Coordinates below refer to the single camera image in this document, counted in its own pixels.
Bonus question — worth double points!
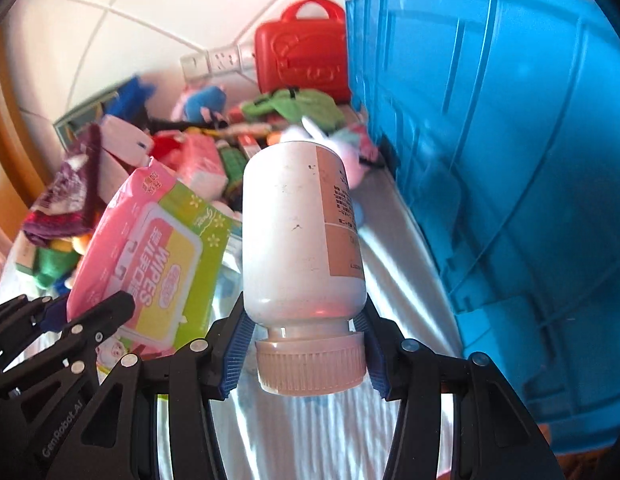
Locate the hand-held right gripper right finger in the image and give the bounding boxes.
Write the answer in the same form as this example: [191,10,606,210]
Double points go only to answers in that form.
[347,297,565,480]

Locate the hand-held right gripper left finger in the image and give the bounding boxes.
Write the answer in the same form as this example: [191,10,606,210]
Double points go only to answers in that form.
[75,292,258,480]

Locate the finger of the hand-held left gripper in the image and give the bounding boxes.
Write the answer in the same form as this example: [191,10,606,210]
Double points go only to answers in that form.
[0,290,137,396]
[0,296,71,366]

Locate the pink wipes pack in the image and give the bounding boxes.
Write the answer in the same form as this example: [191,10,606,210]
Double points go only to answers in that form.
[66,165,233,361]

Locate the white pill bottle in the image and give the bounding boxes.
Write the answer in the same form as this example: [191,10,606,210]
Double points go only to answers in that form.
[242,141,368,397]

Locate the blue plastic crate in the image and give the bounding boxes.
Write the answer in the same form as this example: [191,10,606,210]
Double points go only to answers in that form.
[345,0,620,453]

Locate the yellow green plush duck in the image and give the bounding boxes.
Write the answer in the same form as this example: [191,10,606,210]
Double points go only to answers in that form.
[32,235,86,291]

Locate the light blue striped tablecloth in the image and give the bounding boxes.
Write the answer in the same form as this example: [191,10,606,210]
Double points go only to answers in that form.
[0,160,465,480]

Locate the dark red knitted cloth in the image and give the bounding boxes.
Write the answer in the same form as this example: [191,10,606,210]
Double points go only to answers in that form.
[22,124,103,248]

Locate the red plush toy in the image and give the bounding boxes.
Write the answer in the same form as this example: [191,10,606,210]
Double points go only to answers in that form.
[151,131,185,166]

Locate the heap of small packets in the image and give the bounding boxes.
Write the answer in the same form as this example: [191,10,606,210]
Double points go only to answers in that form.
[210,120,291,201]

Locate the blue plush toy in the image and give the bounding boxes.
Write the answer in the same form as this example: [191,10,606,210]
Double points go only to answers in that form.
[187,85,228,118]

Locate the red small suitcase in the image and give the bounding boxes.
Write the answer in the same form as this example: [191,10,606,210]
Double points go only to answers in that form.
[254,0,351,103]

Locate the white wall switch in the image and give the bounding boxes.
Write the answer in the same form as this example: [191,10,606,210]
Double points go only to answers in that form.
[180,52,211,81]

